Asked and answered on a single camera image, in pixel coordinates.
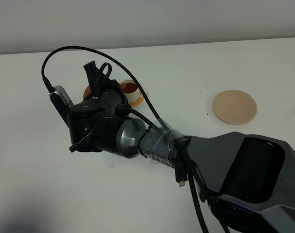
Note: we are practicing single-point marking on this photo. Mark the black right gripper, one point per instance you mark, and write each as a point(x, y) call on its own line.
point(93, 125)

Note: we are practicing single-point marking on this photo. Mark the brown clay teapot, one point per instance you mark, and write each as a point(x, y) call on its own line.
point(87, 93)

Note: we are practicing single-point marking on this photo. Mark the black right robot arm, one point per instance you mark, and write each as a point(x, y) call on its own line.
point(247, 180)

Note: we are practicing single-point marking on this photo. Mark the beige round teapot coaster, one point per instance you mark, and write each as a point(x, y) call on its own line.
point(234, 107)

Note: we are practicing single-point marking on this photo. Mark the white teacup far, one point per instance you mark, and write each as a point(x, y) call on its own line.
point(131, 90)

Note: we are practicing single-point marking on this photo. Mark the orange coaster far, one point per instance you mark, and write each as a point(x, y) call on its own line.
point(136, 103)

